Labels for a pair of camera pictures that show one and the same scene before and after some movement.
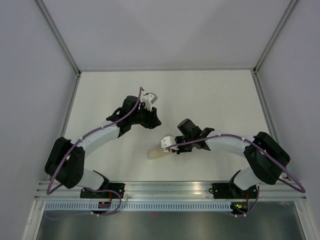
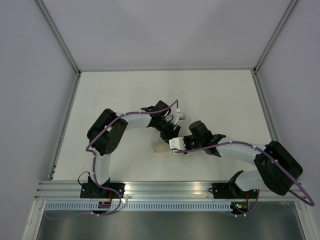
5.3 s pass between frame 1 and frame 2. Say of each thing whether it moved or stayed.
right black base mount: stayed
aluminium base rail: stayed
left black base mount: stayed
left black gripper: moved
